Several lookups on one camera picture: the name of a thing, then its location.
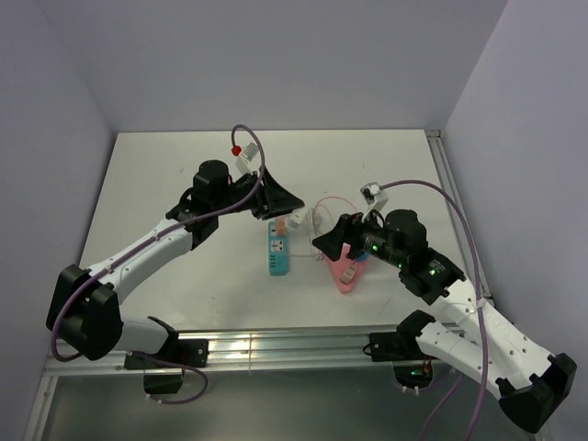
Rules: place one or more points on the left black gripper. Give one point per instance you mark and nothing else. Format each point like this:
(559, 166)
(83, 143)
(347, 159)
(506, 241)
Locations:
(277, 200)

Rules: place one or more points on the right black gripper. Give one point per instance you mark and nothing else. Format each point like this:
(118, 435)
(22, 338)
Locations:
(344, 231)

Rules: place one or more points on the orange charger plug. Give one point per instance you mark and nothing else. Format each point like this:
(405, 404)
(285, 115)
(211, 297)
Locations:
(278, 227)

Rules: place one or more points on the pink triangular power strip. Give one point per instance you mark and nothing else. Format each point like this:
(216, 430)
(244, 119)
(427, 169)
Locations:
(337, 267)

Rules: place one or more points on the white wall charger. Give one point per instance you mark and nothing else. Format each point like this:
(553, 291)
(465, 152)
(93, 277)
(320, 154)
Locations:
(295, 220)

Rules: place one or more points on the teal power strip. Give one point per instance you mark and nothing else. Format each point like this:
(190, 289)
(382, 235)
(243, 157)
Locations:
(277, 246)

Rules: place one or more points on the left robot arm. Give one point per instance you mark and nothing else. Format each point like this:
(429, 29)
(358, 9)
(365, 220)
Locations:
(85, 318)

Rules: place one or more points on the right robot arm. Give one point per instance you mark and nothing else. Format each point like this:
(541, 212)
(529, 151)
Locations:
(467, 333)

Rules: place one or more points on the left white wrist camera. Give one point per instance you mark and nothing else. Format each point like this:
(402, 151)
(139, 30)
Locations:
(244, 157)

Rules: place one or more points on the front aluminium rail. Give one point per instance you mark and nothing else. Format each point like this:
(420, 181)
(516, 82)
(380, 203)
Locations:
(256, 350)

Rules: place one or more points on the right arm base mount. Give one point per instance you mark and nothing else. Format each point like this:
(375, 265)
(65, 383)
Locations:
(413, 370)

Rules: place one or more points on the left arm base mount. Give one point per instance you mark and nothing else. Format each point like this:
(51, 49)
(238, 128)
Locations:
(170, 363)

